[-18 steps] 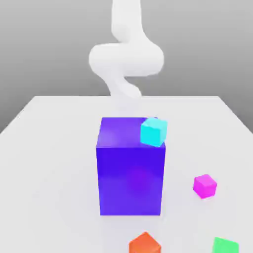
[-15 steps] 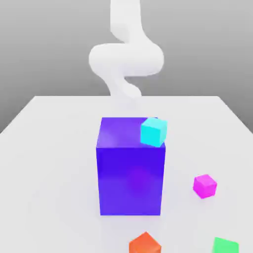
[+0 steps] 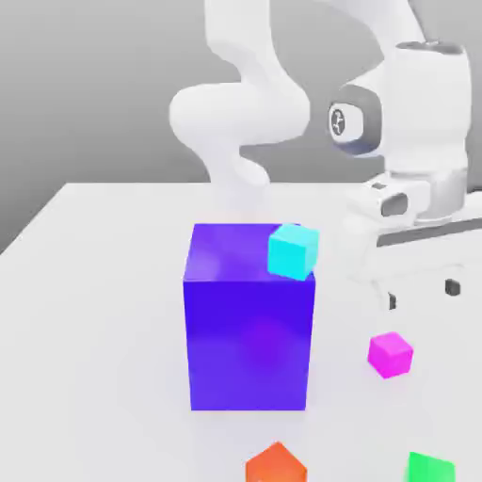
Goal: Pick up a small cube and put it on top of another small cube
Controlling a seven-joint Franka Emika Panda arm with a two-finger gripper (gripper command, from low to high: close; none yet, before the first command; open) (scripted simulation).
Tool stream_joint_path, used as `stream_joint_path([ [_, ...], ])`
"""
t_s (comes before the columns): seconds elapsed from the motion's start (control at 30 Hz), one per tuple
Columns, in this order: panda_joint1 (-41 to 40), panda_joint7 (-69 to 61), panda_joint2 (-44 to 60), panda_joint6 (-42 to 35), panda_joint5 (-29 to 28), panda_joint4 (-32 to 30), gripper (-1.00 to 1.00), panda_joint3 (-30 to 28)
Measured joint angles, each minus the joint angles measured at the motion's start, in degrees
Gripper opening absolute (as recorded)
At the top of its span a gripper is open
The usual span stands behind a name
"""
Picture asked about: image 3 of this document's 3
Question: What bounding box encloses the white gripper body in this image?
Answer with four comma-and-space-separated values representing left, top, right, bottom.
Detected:
343, 205, 482, 283

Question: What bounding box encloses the small magenta cube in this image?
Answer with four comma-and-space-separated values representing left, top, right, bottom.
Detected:
366, 330, 415, 380

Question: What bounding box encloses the small cyan cube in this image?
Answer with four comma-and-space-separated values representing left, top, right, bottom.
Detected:
266, 222, 321, 282

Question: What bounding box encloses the small green cube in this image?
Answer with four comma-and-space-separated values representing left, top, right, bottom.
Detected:
405, 451, 458, 482

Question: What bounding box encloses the small orange cube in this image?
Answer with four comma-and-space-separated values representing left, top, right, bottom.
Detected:
245, 441, 309, 482

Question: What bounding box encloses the large blue box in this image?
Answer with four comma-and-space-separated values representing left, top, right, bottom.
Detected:
182, 222, 316, 412

